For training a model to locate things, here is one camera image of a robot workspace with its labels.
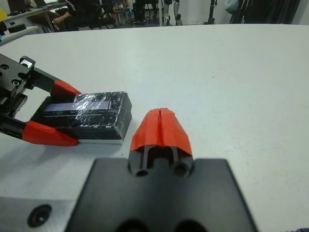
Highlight person in dark clothes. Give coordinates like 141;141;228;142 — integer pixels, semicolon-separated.
132;0;160;25

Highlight seated person in black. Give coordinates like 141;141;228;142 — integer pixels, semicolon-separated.
52;0;102;31

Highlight grey desk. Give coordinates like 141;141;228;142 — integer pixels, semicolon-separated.
0;25;41;47

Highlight small black box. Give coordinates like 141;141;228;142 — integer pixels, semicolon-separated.
8;23;27;34

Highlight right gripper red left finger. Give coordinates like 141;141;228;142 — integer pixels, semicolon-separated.
127;108;162;177

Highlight black tripod stand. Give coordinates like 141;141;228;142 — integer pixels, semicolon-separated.
204;0;218;25

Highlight black office chair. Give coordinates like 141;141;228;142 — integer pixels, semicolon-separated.
93;3;117;29

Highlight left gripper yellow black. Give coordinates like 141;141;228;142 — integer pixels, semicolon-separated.
0;53;83;147

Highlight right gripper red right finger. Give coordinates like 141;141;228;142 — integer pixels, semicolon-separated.
159;107;194;178

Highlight white humanoid robot legs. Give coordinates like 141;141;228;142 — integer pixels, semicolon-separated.
163;0;183;27

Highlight black glossy box lid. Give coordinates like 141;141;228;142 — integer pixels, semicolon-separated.
31;91;133;141

